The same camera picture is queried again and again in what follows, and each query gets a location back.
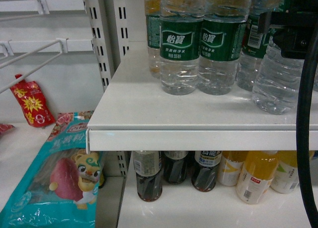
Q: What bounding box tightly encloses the dark tea bottle left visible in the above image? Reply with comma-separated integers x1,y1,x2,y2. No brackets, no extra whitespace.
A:
133,151,162,202

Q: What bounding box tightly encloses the orange juice bottle front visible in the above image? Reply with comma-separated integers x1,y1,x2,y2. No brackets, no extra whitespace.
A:
236,151,279,205

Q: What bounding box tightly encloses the yellow juice bottle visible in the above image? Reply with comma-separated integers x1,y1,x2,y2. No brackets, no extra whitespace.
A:
270,151,314,194
217,151,248,186

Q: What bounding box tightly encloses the red package left edge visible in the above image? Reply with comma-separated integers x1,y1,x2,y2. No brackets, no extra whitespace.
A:
0,124,14,134

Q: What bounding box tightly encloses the red sauce pouch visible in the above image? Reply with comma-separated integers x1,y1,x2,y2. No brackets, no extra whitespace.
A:
10,79,56,128

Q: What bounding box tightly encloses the white wire display hook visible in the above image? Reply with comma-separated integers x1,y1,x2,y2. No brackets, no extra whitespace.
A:
0,37,94,94

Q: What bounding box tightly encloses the dark tea bottle middle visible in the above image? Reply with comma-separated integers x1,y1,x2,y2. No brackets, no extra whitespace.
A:
163,151,188,184

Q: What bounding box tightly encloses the slotted shelf upright right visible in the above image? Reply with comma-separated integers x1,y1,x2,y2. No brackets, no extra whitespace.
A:
113,0,129,59

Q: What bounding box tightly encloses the dark tea bottle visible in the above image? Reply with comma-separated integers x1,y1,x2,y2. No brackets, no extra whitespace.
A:
163,151,188,184
133,151,162,202

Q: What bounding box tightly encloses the dark tea bottle suntory label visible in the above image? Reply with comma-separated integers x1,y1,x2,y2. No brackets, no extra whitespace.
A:
191,151,222,192

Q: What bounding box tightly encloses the yellow juice bottle back left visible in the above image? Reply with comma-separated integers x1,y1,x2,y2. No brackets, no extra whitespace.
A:
217,151,248,186

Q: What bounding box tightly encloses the teal sweet potato noodle bag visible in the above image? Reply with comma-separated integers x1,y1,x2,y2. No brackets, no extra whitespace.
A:
0,111,104,228

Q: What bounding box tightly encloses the water bottle front left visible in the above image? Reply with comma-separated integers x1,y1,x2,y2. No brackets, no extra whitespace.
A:
159,0,205,95

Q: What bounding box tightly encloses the yellow juice bottle right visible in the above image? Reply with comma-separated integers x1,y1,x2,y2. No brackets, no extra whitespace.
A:
270,151,314,194

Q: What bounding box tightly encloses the water bottle front middle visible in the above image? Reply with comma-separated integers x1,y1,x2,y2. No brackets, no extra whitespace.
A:
197,0,252,95

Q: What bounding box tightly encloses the black cable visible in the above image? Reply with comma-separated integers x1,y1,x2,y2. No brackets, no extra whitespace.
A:
296,21,318,228

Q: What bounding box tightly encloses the upper white wire hook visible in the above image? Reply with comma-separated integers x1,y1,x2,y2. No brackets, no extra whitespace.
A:
0,0,86,21

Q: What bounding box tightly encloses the lower white shelf board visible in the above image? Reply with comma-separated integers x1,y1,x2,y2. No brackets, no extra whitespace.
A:
117,164,310,228

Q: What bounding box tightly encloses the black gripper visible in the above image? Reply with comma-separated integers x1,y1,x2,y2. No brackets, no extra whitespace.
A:
257,0,318,59

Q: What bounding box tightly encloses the water bottle behind left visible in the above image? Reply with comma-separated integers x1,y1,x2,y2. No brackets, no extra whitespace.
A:
144,0,160,78

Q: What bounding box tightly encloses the white metal shelf board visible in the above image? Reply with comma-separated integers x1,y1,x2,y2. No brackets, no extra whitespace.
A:
86,40,318,154

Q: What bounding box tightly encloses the slotted white shelf upright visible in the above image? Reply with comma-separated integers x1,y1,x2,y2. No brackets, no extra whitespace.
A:
84,0,114,89

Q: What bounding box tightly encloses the water bottle behind right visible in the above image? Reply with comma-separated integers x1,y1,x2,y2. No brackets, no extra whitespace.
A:
236,0,280,91

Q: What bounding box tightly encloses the green-label water bottle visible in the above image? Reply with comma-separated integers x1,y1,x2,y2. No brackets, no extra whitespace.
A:
252,36,304,115

